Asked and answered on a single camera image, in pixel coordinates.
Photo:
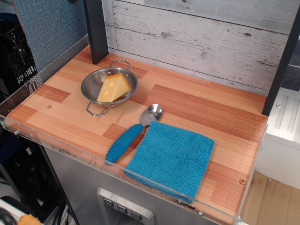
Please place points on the left dark shelf post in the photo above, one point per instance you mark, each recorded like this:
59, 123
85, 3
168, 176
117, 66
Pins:
96, 29

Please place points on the clear acrylic guard rail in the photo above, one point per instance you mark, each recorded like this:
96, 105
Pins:
55, 116

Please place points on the dark shelf post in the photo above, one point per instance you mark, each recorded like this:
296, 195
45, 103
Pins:
96, 29
280, 73

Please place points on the yellow toy cheese wedge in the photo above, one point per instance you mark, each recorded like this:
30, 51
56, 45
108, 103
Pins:
114, 86

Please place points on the steel toy fridge cabinet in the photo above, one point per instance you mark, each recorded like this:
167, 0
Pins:
99, 196

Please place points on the blue towel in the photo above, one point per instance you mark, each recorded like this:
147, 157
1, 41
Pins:
171, 160

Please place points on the small steel two-handled pan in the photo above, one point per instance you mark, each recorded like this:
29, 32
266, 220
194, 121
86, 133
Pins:
93, 83

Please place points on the right dark shelf post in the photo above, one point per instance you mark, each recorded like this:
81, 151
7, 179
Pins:
280, 73

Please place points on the white side unit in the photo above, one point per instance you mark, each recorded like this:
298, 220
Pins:
279, 156

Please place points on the spoon with blue handle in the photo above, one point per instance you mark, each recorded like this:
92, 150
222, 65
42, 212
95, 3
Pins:
152, 113

